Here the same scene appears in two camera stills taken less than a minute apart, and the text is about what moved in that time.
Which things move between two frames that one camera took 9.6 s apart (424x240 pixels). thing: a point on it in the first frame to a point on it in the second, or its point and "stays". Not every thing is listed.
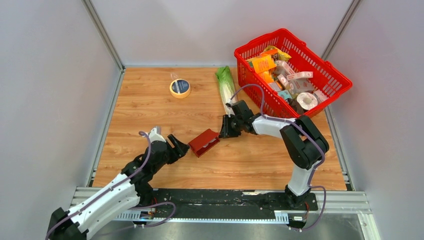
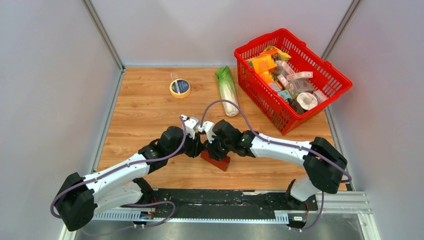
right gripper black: [226, 132] to [213, 152]
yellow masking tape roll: [180, 88] stays
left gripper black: [182, 148] to [196, 146]
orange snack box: [263, 62] stays
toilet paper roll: [306, 101] stays
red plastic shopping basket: [332, 80] stays
